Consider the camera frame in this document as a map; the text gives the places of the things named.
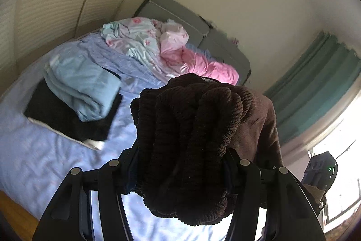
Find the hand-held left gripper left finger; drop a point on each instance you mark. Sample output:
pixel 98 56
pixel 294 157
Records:
pixel 128 162

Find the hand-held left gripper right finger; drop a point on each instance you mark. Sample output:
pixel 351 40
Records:
pixel 234 170

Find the dark brown knitted sweater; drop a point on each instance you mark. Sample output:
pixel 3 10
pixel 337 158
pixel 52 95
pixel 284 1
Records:
pixel 183 145

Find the window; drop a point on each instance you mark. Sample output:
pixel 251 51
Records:
pixel 344 159

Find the folded black cloth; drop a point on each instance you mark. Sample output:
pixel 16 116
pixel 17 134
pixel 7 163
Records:
pixel 56 116

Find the bed with blue sheet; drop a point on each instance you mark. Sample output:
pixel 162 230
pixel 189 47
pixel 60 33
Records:
pixel 42 167

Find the folded light blue cloth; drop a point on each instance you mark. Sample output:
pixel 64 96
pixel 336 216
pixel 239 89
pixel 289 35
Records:
pixel 81 83

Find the teal curtain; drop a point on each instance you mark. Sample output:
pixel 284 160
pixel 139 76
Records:
pixel 310 74

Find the pink duvet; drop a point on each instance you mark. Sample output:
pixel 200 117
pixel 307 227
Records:
pixel 208 68

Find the small figure on headboard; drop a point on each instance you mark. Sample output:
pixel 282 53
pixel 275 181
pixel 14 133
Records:
pixel 235 41

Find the pale pink printed pillow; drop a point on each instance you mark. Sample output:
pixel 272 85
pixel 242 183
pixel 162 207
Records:
pixel 174 37

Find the grey padded headboard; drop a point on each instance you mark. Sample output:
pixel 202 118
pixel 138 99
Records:
pixel 180 15

